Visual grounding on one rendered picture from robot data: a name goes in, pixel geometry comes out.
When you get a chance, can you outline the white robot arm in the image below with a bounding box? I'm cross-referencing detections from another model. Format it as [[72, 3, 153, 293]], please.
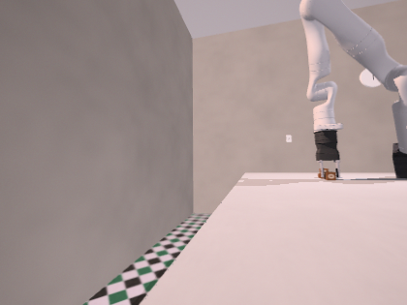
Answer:
[[299, 0, 407, 154]]

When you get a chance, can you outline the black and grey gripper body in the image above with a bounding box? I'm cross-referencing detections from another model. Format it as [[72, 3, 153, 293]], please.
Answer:
[[314, 118, 343, 161]]

